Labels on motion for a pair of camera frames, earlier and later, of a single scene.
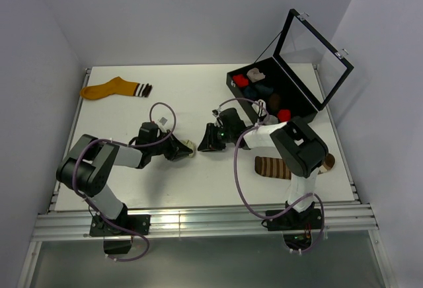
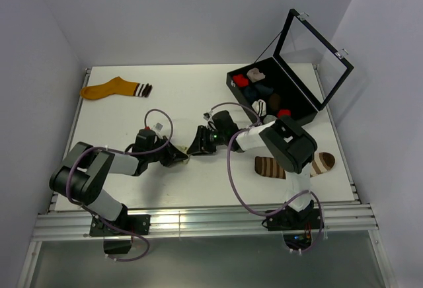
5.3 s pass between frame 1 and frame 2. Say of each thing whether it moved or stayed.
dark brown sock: stayed
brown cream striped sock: stayed
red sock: stayed
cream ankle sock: moved
